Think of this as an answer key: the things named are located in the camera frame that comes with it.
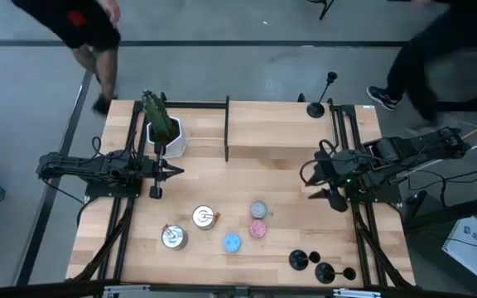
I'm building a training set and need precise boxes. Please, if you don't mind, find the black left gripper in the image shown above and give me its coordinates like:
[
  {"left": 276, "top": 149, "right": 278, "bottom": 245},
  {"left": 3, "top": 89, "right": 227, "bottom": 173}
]
[{"left": 142, "top": 142, "right": 185, "bottom": 199}]

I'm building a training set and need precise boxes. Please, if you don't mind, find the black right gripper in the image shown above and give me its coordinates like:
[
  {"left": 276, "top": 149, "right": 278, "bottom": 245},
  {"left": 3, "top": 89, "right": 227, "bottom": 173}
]
[{"left": 304, "top": 147, "right": 372, "bottom": 200}]

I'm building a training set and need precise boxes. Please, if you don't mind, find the grey patterned round tin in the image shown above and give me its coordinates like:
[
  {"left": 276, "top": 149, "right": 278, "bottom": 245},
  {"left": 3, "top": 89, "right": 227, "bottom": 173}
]
[{"left": 249, "top": 200, "right": 268, "bottom": 219}]

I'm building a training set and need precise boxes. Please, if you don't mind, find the silver candle tin with tag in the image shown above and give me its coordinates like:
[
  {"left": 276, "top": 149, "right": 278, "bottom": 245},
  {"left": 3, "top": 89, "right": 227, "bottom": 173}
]
[
  {"left": 161, "top": 223, "right": 189, "bottom": 251},
  {"left": 191, "top": 204, "right": 222, "bottom": 231}
]

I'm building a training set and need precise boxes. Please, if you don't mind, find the pink patterned round tin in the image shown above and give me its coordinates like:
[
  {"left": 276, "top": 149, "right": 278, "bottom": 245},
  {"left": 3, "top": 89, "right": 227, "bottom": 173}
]
[{"left": 248, "top": 219, "right": 267, "bottom": 240}]

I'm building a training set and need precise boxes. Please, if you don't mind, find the black candlestick holder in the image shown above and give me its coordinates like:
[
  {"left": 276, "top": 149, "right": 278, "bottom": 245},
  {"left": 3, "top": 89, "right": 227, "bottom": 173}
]
[
  {"left": 315, "top": 262, "right": 357, "bottom": 285},
  {"left": 288, "top": 249, "right": 322, "bottom": 272},
  {"left": 306, "top": 71, "right": 339, "bottom": 119}
]

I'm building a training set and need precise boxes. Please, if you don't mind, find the blue patterned round tin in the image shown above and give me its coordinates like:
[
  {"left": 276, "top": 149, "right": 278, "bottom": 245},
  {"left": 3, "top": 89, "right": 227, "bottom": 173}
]
[{"left": 223, "top": 233, "right": 243, "bottom": 253}]

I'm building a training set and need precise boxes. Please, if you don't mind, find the white angular plant pot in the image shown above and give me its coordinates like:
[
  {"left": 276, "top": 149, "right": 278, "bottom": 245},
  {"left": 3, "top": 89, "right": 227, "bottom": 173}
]
[{"left": 146, "top": 115, "right": 189, "bottom": 160}]

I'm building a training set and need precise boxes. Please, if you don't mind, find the green cactus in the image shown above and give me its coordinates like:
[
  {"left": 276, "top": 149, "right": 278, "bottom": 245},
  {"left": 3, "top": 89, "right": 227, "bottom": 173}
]
[{"left": 141, "top": 89, "right": 178, "bottom": 145}]

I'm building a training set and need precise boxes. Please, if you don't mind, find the wooden shelf with black legs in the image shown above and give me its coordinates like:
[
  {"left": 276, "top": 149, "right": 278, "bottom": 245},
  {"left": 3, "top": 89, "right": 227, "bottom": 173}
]
[{"left": 224, "top": 95, "right": 341, "bottom": 163}]

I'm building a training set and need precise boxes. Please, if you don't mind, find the black stand base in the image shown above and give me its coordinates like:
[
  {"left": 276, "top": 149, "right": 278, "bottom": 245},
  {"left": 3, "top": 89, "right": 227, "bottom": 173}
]
[{"left": 402, "top": 190, "right": 477, "bottom": 233}]

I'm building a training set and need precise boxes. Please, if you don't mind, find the white printed paper sheet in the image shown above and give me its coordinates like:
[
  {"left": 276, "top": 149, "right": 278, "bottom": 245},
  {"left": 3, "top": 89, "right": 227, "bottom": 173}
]
[{"left": 441, "top": 215, "right": 477, "bottom": 276}]

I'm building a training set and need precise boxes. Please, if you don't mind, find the black stand leg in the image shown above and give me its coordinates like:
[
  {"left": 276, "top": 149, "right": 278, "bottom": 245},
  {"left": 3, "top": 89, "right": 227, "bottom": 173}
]
[{"left": 432, "top": 41, "right": 477, "bottom": 113}]

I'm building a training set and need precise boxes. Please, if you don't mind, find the person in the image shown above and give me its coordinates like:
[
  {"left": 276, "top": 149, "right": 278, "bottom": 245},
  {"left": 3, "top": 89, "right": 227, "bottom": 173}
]
[
  {"left": 10, "top": 0, "right": 122, "bottom": 116},
  {"left": 365, "top": 0, "right": 477, "bottom": 125}
]

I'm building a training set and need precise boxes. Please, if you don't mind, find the black chair leg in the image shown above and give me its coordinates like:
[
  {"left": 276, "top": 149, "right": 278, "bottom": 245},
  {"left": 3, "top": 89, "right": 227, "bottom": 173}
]
[{"left": 306, "top": 0, "right": 335, "bottom": 21}]

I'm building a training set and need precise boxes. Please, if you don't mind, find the black aluminium table frame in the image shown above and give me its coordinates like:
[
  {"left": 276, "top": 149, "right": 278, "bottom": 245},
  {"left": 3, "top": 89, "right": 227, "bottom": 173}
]
[{"left": 66, "top": 93, "right": 416, "bottom": 298}]

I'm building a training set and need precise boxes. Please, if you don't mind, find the silver metal bracket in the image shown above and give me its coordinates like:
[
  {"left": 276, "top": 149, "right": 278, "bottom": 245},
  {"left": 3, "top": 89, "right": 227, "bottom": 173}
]
[
  {"left": 332, "top": 288, "right": 383, "bottom": 298},
  {"left": 102, "top": 284, "right": 151, "bottom": 298}
]

